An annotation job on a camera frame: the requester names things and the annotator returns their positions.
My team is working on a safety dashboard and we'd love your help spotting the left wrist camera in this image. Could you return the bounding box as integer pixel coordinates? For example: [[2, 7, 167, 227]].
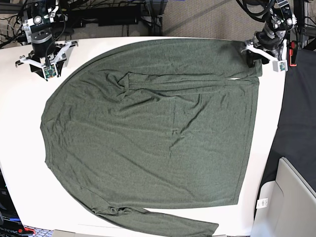
[[272, 60, 288, 72]]

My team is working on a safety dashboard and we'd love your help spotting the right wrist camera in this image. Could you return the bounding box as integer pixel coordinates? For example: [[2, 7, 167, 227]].
[[42, 64, 60, 81]]

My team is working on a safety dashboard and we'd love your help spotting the grey plastic bin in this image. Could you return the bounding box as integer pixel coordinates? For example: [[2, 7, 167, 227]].
[[251, 157, 316, 237]]

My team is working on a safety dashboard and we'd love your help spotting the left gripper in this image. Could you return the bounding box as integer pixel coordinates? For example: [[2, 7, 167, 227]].
[[241, 31, 286, 68]]

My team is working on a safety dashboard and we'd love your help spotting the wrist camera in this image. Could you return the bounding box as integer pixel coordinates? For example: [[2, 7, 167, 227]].
[[272, 60, 288, 72], [42, 64, 60, 81]]

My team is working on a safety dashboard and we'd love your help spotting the red clamp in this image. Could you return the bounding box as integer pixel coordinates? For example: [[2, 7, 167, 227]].
[[289, 40, 297, 67]]

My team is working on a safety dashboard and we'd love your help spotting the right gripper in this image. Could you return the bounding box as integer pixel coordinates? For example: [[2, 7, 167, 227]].
[[15, 41, 78, 74]]

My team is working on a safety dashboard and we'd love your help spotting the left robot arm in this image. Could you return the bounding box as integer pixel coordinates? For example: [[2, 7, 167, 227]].
[[237, 0, 297, 72]]

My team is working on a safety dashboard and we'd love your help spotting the green long sleeve shirt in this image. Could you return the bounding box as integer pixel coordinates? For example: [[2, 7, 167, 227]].
[[40, 39, 262, 237]]

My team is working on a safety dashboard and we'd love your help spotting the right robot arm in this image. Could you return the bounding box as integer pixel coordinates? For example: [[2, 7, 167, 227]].
[[15, 0, 78, 80]]

